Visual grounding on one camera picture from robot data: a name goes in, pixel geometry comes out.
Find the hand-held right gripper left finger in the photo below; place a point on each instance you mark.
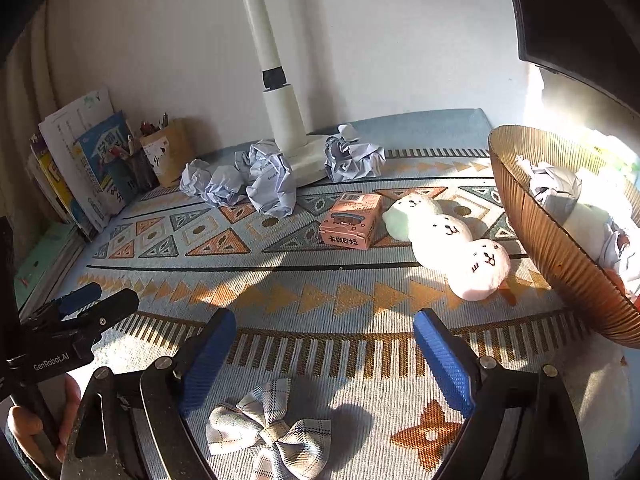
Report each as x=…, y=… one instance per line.
x=205, y=360

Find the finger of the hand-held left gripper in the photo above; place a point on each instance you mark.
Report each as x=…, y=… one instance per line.
x=77, y=297
x=107, y=307

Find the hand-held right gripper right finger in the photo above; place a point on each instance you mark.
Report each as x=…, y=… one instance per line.
x=447, y=360

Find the plaid fabric bow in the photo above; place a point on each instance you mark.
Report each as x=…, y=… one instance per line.
x=270, y=425

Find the ribbed gold bowl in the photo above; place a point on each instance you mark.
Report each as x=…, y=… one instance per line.
x=550, y=265

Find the pile of paper balls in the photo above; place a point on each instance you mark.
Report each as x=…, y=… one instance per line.
x=270, y=185

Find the white paper wad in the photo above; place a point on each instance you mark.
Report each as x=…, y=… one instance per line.
x=350, y=160
x=555, y=182
x=622, y=255

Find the person's left hand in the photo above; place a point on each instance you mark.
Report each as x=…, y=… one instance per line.
x=70, y=410

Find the green folder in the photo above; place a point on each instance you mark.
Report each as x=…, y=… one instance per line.
x=45, y=260

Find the patterned woven mat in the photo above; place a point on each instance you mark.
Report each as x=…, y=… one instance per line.
x=350, y=300

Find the row of upright books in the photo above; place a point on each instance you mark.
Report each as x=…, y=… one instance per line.
x=47, y=180

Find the blue book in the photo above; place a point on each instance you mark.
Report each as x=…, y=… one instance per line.
x=105, y=175

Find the clear pen holder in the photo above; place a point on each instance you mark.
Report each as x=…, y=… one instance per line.
x=135, y=175

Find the yellow pen holder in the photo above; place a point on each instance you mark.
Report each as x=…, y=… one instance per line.
x=170, y=155

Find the pink cardboard box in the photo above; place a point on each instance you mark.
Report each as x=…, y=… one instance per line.
x=350, y=222

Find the stack of books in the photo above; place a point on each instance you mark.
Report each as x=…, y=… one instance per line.
x=70, y=120

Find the bunch of pens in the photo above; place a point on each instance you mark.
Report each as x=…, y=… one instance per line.
x=155, y=127

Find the white desk lamp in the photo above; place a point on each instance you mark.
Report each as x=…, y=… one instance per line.
x=280, y=110

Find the pale green object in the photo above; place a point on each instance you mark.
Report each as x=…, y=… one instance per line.
x=617, y=155

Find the black monitor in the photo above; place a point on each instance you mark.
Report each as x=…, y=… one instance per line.
x=585, y=20

